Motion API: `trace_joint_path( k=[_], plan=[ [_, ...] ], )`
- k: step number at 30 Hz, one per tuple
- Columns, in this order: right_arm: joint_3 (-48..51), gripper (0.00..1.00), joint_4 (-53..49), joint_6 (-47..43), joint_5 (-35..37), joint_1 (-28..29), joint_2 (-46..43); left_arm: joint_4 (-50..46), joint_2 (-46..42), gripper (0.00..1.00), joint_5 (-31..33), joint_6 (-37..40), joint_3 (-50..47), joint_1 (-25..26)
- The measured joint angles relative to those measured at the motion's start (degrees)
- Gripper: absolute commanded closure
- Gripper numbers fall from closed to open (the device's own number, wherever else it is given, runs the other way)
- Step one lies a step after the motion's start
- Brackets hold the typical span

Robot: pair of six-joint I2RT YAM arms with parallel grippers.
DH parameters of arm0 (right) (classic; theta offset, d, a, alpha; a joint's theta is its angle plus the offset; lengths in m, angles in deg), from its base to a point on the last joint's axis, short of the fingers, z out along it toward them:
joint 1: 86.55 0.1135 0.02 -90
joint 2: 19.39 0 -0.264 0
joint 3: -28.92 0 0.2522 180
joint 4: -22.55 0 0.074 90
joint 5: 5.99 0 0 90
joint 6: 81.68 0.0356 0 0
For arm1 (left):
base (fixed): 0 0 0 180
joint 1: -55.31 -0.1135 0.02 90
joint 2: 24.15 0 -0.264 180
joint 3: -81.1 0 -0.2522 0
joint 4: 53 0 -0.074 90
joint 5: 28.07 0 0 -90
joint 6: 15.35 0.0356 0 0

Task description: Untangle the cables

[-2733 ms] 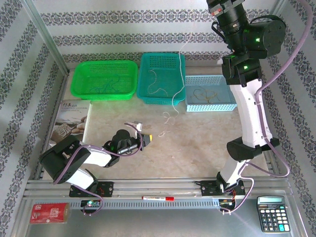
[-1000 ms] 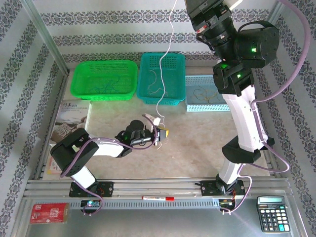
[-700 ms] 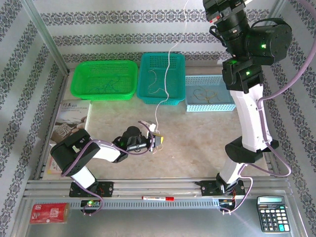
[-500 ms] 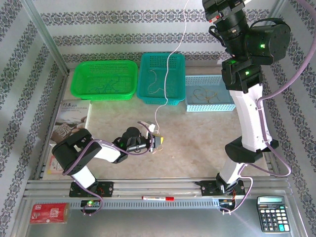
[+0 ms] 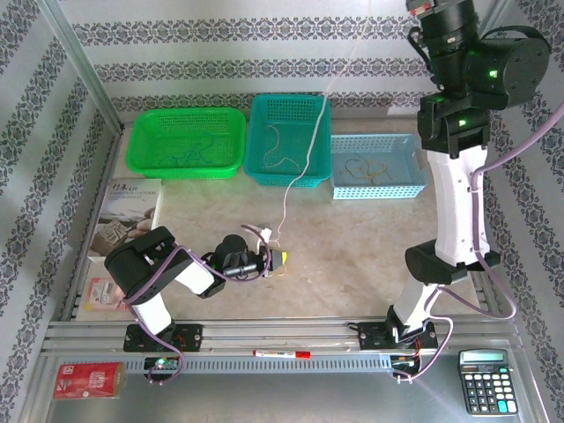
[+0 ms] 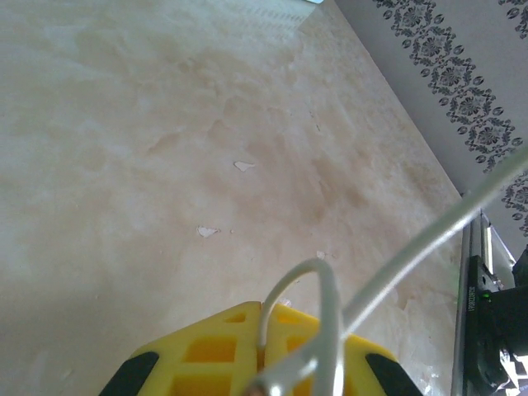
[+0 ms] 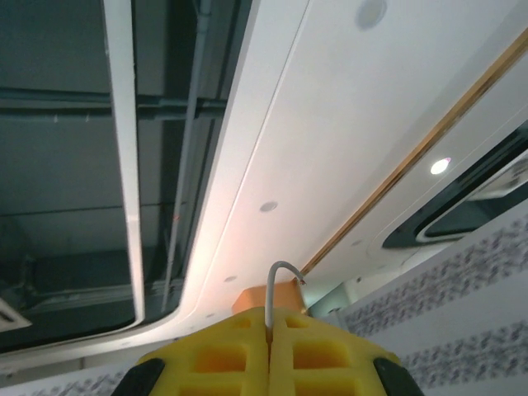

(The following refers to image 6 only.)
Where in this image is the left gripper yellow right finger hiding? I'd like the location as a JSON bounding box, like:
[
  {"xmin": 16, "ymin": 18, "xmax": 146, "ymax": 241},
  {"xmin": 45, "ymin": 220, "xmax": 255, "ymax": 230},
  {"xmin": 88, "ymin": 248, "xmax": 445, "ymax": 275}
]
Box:
[{"xmin": 262, "ymin": 303, "xmax": 426, "ymax": 396}]

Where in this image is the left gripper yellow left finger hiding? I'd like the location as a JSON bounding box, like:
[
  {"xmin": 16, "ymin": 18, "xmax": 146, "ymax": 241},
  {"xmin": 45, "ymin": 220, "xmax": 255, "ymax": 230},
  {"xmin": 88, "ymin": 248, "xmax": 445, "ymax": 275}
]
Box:
[{"xmin": 98, "ymin": 300, "xmax": 265, "ymax": 396}]

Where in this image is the thin white cable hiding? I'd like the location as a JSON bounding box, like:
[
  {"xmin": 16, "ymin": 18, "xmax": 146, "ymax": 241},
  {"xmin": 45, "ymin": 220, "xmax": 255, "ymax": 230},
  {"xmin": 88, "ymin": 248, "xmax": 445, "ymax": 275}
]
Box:
[{"xmin": 245, "ymin": 144, "xmax": 528, "ymax": 396}]

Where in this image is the aluminium linear rail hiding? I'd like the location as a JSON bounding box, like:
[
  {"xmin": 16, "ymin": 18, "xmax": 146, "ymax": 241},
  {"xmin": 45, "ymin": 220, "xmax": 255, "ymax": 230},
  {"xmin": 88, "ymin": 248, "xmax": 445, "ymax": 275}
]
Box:
[{"xmin": 451, "ymin": 205, "xmax": 516, "ymax": 396}]

